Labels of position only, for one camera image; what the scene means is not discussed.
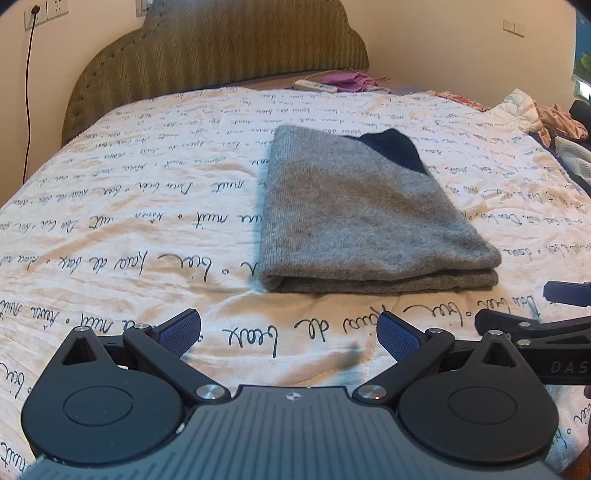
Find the white wall switch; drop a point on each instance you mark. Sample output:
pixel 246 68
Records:
pixel 514 27

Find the pink cloth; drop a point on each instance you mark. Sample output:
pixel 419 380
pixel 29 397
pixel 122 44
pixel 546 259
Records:
pixel 561 122

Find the white window frame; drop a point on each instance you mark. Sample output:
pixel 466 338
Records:
pixel 582 87

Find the white power strip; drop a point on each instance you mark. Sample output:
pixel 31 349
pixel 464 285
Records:
pixel 314 85

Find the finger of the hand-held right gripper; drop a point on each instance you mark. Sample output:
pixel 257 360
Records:
pixel 561 293
pixel 512 321

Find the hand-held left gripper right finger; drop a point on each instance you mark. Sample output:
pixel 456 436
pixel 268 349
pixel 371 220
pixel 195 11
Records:
pixel 399 334

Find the white padded jacket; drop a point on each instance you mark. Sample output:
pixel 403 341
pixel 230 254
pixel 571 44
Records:
pixel 517 108

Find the grey sweater with navy sleeves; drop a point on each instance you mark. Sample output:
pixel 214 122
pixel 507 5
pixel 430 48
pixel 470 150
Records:
pixel 360 221

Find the white wall socket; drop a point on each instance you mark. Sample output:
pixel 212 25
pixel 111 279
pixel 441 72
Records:
pixel 39 16
pixel 57 8

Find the purple cloth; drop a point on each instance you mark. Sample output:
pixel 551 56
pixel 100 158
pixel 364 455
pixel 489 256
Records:
pixel 351 81

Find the pale blue cloth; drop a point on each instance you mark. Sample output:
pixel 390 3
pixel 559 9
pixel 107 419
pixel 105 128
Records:
pixel 575 157

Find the white script printed blanket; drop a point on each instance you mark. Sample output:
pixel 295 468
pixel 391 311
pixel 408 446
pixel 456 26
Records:
pixel 138 207

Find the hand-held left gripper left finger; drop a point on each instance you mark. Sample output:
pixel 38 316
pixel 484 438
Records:
pixel 182 330

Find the floral cloth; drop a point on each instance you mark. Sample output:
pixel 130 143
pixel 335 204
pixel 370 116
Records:
pixel 461 99

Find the lotus pond wall poster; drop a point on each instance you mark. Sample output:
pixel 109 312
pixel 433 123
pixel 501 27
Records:
pixel 582 50

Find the black cloth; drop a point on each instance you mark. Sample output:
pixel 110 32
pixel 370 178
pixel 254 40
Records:
pixel 582 113

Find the olive upholstered headboard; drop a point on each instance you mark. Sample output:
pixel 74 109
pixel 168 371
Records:
pixel 221 50

